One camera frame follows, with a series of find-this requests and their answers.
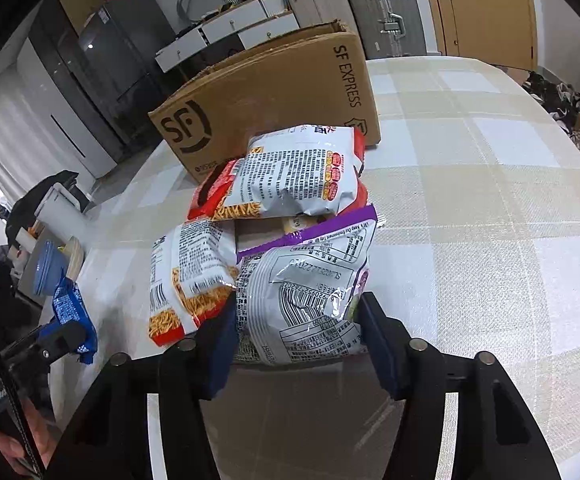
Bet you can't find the SF cardboard box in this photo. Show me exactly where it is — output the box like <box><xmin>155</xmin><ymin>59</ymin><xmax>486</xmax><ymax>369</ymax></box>
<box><xmin>149</xmin><ymin>21</ymin><xmax>381</xmax><ymax>181</ymax></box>

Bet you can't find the white kettle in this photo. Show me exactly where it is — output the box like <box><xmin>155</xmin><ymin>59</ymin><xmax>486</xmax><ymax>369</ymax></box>
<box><xmin>35</xmin><ymin>183</ymin><xmax>89</xmax><ymax>247</ymax></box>

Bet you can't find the wooden door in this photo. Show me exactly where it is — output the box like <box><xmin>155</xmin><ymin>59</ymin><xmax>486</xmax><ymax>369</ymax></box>
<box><xmin>429</xmin><ymin>0</ymin><xmax>537</xmax><ymax>70</ymax></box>

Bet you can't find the white drawer desk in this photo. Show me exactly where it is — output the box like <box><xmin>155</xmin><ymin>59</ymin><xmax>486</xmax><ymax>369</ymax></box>
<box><xmin>156</xmin><ymin>0</ymin><xmax>300</xmax><ymax>73</ymax></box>

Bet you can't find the purple silver snack bag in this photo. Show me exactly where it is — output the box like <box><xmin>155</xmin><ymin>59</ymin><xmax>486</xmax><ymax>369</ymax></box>
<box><xmin>235</xmin><ymin>205</ymin><xmax>379</xmax><ymax>366</ymax></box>

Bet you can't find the blue bowls stack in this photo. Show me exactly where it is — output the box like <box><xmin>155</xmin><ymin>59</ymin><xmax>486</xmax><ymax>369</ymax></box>
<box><xmin>32</xmin><ymin>240</ymin><xmax>69</xmax><ymax>296</ymax></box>

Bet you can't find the white red noodle bag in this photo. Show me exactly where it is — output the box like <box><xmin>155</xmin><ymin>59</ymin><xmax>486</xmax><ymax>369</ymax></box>
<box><xmin>187</xmin><ymin>125</ymin><xmax>368</xmax><ymax>221</ymax></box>

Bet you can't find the person's left hand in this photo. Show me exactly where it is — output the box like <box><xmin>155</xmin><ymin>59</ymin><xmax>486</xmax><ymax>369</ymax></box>
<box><xmin>0</xmin><ymin>398</ymin><xmax>57</xmax><ymax>477</ymax></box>

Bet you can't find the beige plates stack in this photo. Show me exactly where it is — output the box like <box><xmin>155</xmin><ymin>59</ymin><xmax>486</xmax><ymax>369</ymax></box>
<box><xmin>63</xmin><ymin>236</ymin><xmax>85</xmax><ymax>282</ymax></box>

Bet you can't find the orange white noodle bag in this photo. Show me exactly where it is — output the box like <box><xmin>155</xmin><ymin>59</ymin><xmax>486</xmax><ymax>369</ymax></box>
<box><xmin>148</xmin><ymin>219</ymin><xmax>239</xmax><ymax>347</ymax></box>

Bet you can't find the beige suitcase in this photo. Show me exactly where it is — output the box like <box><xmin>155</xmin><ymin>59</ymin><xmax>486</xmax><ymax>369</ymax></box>
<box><xmin>288</xmin><ymin>0</ymin><xmax>358</xmax><ymax>34</ymax></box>

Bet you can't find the dark grey refrigerator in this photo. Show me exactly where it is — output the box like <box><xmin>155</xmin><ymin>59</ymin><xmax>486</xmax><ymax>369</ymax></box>
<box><xmin>78</xmin><ymin>0</ymin><xmax>184</xmax><ymax>146</ymax></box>

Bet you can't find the blue oreo snack pack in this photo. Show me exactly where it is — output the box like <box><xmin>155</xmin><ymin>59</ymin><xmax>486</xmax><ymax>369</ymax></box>
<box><xmin>52</xmin><ymin>275</ymin><xmax>98</xmax><ymax>365</ymax></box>

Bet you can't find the plaid tablecloth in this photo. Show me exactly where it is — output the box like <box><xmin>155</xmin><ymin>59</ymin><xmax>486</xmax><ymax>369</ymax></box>
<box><xmin>49</xmin><ymin>55</ymin><xmax>580</xmax><ymax>480</ymax></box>

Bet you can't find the silver grey suitcase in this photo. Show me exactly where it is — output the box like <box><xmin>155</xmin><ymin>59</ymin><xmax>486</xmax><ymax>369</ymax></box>
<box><xmin>348</xmin><ymin>0</ymin><xmax>427</xmax><ymax>60</ymax></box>

